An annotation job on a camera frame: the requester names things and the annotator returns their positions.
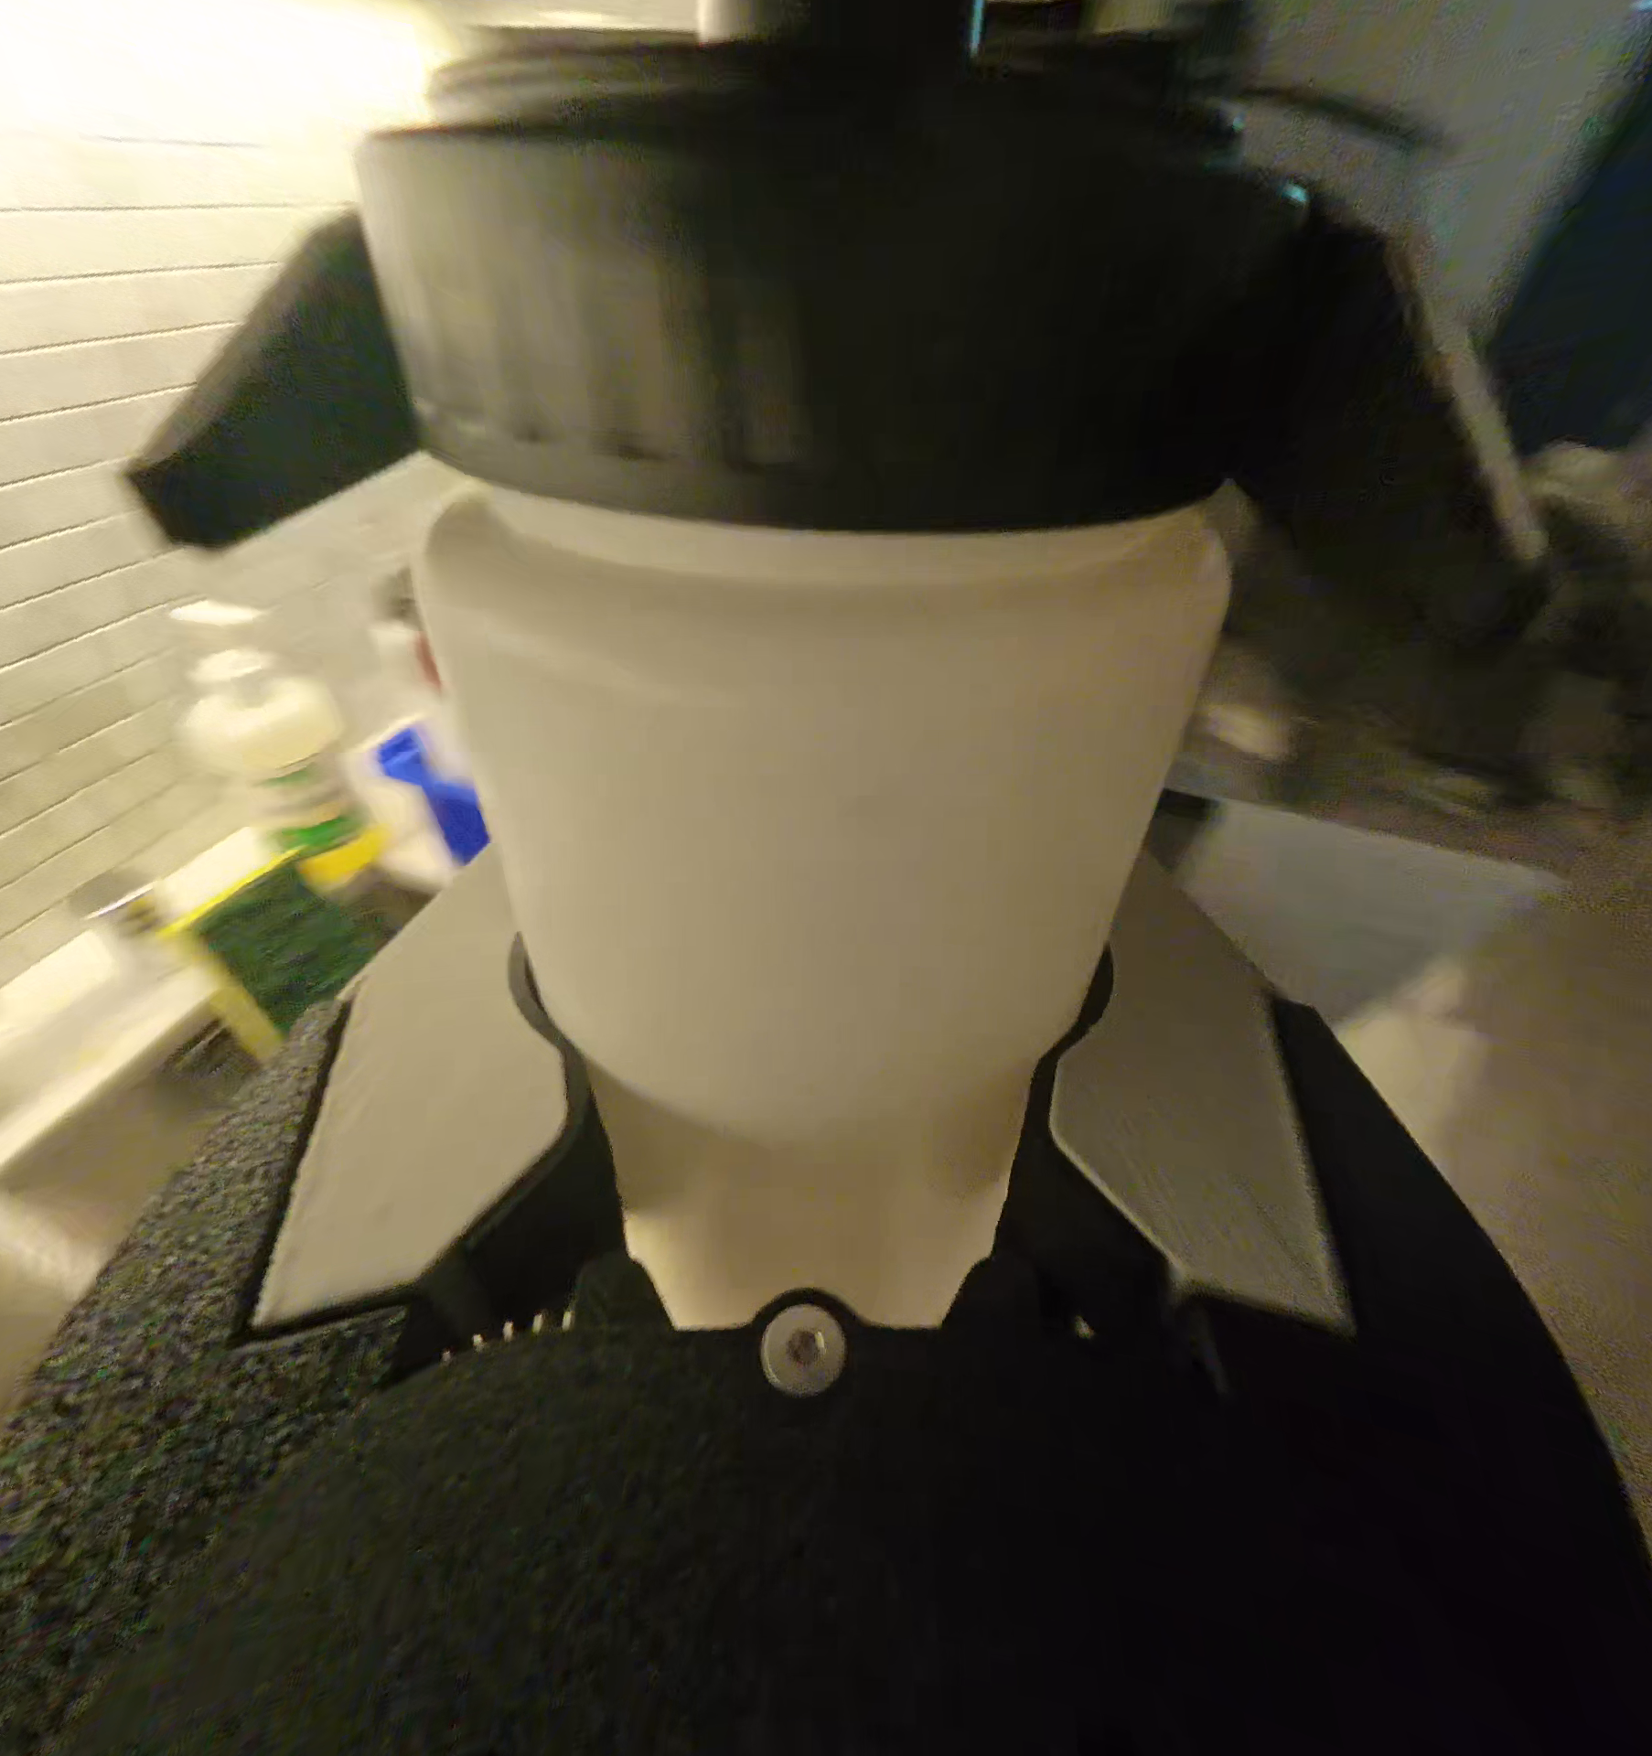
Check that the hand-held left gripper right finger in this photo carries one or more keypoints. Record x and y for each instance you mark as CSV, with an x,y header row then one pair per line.
x,y
1211,1139

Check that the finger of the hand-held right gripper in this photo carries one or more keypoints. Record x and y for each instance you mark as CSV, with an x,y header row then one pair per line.
x,y
276,412
1388,385

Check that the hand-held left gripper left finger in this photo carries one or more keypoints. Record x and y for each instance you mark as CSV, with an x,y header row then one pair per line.
x,y
400,1139

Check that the white plastic bottle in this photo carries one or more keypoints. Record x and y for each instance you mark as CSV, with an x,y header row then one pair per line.
x,y
826,823

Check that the black bottle cap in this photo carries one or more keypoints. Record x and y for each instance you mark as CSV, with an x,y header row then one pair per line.
x,y
826,317

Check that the yellow green scrub sponge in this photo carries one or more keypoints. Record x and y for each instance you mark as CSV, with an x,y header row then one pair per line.
x,y
276,947

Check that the white soap bottle green label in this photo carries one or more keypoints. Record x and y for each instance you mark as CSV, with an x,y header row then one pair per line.
x,y
263,741

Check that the blue plastic bin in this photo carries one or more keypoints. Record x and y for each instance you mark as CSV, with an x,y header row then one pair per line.
x,y
434,804

